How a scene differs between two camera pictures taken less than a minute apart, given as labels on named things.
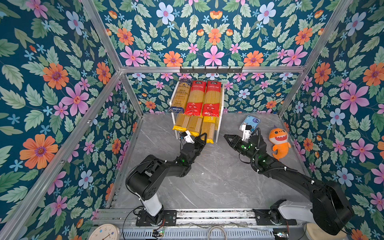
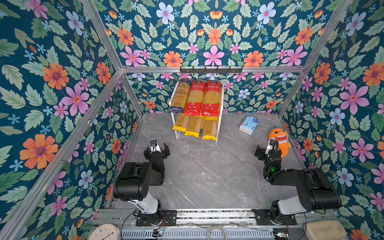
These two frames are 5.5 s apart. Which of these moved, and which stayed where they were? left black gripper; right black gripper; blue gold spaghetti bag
Moved: right black gripper; left black gripper
Stayed: blue gold spaghetti bag
